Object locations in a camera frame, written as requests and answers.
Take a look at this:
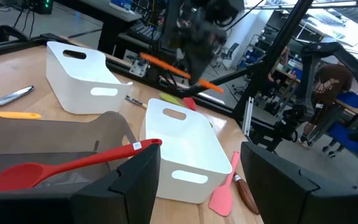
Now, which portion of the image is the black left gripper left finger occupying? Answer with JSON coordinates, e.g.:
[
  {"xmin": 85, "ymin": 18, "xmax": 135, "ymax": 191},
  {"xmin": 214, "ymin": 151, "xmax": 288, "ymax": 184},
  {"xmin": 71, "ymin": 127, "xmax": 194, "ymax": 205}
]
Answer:
[{"xmin": 0, "ymin": 142, "xmax": 162, "ymax": 224}]

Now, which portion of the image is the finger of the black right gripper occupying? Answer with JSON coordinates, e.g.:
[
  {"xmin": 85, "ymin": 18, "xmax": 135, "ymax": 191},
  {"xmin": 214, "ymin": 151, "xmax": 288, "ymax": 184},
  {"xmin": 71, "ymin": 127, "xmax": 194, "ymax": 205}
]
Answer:
[
  {"xmin": 186, "ymin": 46, "xmax": 200, "ymax": 86},
  {"xmin": 197, "ymin": 48, "xmax": 213, "ymax": 85}
]

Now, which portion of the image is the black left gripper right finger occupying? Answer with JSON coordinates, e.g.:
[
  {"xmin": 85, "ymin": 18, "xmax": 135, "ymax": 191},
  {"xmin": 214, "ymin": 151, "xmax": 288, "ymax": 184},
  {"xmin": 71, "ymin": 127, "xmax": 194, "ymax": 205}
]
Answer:
[{"xmin": 240, "ymin": 141, "xmax": 358, "ymax": 224}]

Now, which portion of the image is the small orange silicone spoon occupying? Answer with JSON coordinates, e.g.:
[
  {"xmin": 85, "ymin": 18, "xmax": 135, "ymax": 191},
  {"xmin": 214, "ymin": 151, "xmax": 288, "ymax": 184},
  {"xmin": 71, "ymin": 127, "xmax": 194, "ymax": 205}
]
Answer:
[{"xmin": 139, "ymin": 52, "xmax": 225, "ymax": 94}]

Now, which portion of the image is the large green silicone spoon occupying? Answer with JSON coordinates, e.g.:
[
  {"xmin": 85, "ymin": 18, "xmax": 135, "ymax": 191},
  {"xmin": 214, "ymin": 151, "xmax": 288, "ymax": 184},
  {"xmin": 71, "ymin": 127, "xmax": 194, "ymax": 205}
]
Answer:
[{"xmin": 158, "ymin": 92, "xmax": 186, "ymax": 109}]

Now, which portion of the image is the pink silicone spatula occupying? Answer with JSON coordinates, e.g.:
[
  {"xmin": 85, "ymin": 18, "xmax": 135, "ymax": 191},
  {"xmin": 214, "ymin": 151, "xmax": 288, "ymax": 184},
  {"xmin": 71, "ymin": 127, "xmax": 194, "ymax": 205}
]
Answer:
[{"xmin": 208, "ymin": 151, "xmax": 241, "ymax": 217}]

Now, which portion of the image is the cream-handled steel knife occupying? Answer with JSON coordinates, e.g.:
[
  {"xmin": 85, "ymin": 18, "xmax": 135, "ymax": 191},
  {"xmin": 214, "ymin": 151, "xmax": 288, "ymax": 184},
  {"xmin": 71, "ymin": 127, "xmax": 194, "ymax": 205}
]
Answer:
[
  {"xmin": 0, "ymin": 85, "xmax": 35, "ymax": 111},
  {"xmin": 124, "ymin": 95, "xmax": 149, "ymax": 110}
]

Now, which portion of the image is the large red silicone spoon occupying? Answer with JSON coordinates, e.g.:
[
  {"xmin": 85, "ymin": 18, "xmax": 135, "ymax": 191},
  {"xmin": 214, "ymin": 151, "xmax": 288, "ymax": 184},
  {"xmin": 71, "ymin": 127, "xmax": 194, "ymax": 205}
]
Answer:
[{"xmin": 0, "ymin": 138, "xmax": 163, "ymax": 195}]

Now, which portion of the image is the yellow silicone spatula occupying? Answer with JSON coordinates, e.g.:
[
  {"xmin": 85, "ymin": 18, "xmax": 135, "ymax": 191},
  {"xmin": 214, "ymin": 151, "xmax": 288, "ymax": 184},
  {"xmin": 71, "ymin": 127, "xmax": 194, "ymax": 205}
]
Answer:
[{"xmin": 0, "ymin": 111, "xmax": 42, "ymax": 120}]

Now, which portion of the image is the grey office chair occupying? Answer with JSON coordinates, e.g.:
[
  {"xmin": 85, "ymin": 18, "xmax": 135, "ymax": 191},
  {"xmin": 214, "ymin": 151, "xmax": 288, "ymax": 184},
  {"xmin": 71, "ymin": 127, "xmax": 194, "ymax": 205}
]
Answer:
[{"xmin": 221, "ymin": 42, "xmax": 241, "ymax": 68}]

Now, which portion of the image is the brown wooden spoon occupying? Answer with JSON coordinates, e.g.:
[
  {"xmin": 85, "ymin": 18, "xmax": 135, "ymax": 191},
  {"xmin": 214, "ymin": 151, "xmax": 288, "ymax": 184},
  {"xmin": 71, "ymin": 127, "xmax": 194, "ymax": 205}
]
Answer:
[{"xmin": 232, "ymin": 172, "xmax": 260, "ymax": 216}]

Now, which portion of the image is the black keyboard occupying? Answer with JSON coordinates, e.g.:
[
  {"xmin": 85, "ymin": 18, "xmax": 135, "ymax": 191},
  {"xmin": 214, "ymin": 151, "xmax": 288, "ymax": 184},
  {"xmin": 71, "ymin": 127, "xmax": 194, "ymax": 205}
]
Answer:
[{"xmin": 128, "ymin": 21, "xmax": 162, "ymax": 42}]

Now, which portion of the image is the silver aluminium profile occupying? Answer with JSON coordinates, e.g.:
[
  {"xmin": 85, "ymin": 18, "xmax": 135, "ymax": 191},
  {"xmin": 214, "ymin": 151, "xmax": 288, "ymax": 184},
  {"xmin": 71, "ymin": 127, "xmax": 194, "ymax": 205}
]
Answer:
[{"xmin": 242, "ymin": 96, "xmax": 255, "ymax": 137}]

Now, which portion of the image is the person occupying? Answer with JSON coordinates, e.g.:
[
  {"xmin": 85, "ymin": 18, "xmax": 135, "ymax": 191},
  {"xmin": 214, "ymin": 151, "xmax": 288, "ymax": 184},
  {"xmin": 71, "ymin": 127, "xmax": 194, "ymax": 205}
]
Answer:
[
  {"xmin": 267, "ymin": 45, "xmax": 291, "ymax": 86},
  {"xmin": 299, "ymin": 63, "xmax": 354, "ymax": 151}
]

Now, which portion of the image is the white and blue container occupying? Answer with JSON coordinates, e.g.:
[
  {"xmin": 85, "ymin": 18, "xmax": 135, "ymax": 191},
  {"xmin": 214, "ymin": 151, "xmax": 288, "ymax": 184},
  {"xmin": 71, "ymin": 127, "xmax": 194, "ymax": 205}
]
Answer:
[{"xmin": 109, "ymin": 0, "xmax": 133, "ymax": 13}]

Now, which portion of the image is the blue background mat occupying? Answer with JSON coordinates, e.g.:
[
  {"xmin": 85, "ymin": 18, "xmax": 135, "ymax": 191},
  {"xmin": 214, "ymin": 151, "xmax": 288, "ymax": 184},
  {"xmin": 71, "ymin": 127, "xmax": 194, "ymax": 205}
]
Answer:
[{"xmin": 327, "ymin": 91, "xmax": 358, "ymax": 159}]

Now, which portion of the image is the grey computer desk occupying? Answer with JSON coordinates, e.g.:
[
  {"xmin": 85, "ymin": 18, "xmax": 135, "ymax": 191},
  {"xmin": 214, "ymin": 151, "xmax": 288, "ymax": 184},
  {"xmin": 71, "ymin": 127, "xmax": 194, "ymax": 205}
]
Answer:
[{"xmin": 54, "ymin": 0, "xmax": 167, "ymax": 60}]

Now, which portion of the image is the grey translucent plastic bin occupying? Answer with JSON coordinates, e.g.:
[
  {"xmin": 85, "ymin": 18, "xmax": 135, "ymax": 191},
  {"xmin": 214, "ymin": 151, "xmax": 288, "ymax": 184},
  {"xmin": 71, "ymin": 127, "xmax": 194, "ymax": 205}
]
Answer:
[{"xmin": 0, "ymin": 102, "xmax": 138, "ymax": 195}]

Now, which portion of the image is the white plastic handled bin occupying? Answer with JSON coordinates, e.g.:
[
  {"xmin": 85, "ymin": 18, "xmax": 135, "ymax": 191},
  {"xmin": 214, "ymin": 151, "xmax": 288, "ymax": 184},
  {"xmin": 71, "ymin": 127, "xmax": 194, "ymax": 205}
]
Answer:
[
  {"xmin": 45, "ymin": 41, "xmax": 134, "ymax": 115},
  {"xmin": 139, "ymin": 98, "xmax": 233, "ymax": 205}
]

